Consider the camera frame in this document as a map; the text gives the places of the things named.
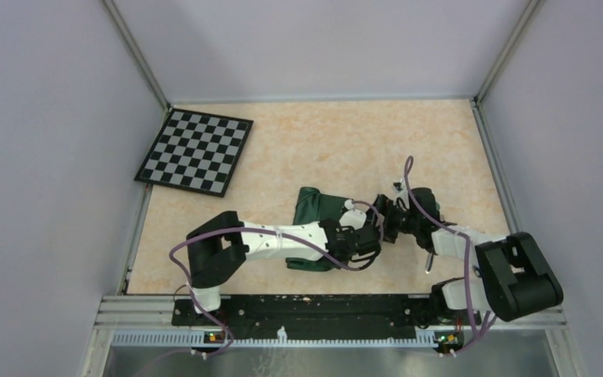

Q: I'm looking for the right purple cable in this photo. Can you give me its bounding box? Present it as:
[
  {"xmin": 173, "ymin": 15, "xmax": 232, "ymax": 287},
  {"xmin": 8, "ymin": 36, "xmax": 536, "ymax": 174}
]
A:
[{"xmin": 403, "ymin": 155, "xmax": 500, "ymax": 357}]

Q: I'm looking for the white toothed cable rail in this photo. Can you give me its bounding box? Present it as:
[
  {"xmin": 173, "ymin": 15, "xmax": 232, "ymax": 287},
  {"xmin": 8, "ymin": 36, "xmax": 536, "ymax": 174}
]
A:
[{"xmin": 111, "ymin": 330, "xmax": 437, "ymax": 349}]

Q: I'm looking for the silver metal fork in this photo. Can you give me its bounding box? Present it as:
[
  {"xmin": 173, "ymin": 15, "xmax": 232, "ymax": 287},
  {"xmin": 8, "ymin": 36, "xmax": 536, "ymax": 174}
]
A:
[{"xmin": 424, "ymin": 253, "xmax": 435, "ymax": 274}]

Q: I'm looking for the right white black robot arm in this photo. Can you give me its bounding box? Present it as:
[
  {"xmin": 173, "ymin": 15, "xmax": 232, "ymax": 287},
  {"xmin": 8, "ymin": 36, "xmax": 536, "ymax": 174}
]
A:
[{"xmin": 373, "ymin": 182, "xmax": 565, "ymax": 324}]

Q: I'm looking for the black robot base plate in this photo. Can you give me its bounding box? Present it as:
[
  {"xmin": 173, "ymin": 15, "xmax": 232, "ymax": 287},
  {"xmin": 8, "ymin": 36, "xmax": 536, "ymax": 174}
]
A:
[{"xmin": 171, "ymin": 294, "xmax": 469, "ymax": 340}]

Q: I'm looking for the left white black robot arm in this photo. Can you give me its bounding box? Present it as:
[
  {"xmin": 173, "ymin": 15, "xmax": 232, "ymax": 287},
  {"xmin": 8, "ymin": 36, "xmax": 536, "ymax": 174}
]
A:
[{"xmin": 186, "ymin": 199, "xmax": 385, "ymax": 325}]

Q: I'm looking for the dark green cloth napkin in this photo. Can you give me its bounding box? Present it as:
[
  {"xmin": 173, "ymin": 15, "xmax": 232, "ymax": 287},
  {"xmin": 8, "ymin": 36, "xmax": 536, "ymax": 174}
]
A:
[{"xmin": 286, "ymin": 186, "xmax": 347, "ymax": 273}]

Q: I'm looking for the black grey checkerboard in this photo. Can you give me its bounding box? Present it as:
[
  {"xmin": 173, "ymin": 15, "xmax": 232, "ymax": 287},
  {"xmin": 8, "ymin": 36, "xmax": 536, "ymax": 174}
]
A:
[{"xmin": 134, "ymin": 108, "xmax": 254, "ymax": 197}]

